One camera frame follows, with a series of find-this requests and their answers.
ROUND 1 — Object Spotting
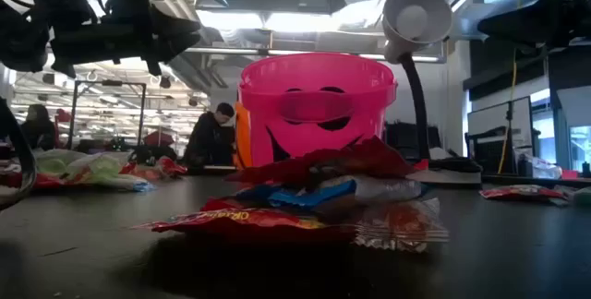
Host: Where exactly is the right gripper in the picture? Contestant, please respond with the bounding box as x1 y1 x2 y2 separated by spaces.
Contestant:
477 0 591 49

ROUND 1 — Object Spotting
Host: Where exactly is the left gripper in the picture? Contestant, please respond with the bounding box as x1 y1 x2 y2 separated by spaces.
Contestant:
48 8 203 79

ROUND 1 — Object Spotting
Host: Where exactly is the clear wrapper green candy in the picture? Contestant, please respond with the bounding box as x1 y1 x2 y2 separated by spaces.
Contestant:
35 149 87 183
76 152 128 185

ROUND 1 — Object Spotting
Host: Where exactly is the red Skittles candy bag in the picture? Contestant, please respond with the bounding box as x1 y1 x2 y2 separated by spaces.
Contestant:
131 197 359 245

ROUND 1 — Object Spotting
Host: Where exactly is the dark red candy wrapper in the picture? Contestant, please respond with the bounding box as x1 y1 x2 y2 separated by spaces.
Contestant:
224 136 430 187

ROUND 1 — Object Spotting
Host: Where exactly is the clear wrapper orange candy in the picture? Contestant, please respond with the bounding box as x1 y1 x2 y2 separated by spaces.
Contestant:
353 196 450 254

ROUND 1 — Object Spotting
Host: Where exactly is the white desk lamp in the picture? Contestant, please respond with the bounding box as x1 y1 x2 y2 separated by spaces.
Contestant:
380 0 484 185

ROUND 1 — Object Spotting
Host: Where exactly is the person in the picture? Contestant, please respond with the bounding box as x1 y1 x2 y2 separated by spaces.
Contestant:
18 103 57 151
183 102 237 169

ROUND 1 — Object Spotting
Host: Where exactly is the orange pumpkin bucket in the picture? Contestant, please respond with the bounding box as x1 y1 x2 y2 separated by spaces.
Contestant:
232 100 254 171

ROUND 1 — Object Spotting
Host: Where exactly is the clear plastic bag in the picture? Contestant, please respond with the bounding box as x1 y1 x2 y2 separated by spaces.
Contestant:
516 152 563 180

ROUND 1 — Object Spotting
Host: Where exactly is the black crate stack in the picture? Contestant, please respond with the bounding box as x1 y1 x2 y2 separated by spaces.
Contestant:
385 121 442 161

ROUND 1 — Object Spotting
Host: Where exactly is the pink pumpkin face bucket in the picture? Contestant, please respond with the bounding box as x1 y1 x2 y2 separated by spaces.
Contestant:
237 52 399 173

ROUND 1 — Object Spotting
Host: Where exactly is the black bucket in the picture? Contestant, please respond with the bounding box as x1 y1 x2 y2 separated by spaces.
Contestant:
0 97 38 212

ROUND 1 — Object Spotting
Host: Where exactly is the yellow hanging cable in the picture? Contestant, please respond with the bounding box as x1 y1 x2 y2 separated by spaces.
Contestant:
497 47 519 175

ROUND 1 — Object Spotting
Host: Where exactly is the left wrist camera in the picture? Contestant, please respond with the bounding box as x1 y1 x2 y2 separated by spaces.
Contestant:
99 0 153 28

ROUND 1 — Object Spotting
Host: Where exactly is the gray board black frame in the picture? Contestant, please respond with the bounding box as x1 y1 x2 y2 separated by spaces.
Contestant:
465 95 537 175

